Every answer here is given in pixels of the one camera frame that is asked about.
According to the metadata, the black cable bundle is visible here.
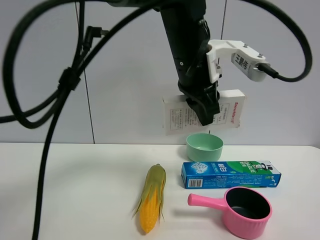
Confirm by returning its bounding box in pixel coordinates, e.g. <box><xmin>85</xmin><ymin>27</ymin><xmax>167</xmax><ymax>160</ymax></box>
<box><xmin>0</xmin><ymin>0</ymin><xmax>161</xmax><ymax>240</ymax></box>

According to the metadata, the blue green toothpaste box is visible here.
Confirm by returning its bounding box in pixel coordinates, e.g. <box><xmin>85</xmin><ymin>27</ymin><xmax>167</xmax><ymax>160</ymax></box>
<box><xmin>181</xmin><ymin>161</ymin><xmax>282</xmax><ymax>189</ymax></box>

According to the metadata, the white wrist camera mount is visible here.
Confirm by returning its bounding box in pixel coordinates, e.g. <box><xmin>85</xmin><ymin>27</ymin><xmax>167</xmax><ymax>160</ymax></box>
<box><xmin>206</xmin><ymin>39</ymin><xmax>270</xmax><ymax>84</ymax></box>

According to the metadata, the white toothpaste box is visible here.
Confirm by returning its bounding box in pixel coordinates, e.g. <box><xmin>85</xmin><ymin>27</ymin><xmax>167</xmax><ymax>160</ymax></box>
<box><xmin>162</xmin><ymin>89</ymin><xmax>246</xmax><ymax>136</ymax></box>

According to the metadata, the pink saucepan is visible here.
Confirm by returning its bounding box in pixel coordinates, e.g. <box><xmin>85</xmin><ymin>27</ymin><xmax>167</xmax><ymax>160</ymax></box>
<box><xmin>187</xmin><ymin>187</ymin><xmax>273</xmax><ymax>240</ymax></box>

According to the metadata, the black camera cable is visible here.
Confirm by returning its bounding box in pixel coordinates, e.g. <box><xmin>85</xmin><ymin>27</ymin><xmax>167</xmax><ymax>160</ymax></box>
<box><xmin>257</xmin><ymin>0</ymin><xmax>313</xmax><ymax>82</ymax></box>

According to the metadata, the green plastic bowl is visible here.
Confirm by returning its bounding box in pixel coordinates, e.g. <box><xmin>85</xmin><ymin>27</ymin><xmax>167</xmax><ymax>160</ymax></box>
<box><xmin>186</xmin><ymin>133</ymin><xmax>224</xmax><ymax>162</ymax></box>

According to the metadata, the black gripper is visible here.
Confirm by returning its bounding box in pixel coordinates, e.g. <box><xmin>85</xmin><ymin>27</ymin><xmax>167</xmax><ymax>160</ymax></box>
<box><xmin>160</xmin><ymin>0</ymin><xmax>220</xmax><ymax>126</ymax></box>

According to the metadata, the yellow toy corn cob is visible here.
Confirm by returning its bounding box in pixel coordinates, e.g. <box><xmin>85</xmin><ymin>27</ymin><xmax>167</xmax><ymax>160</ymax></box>
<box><xmin>133</xmin><ymin>163</ymin><xmax>167</xmax><ymax>234</ymax></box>

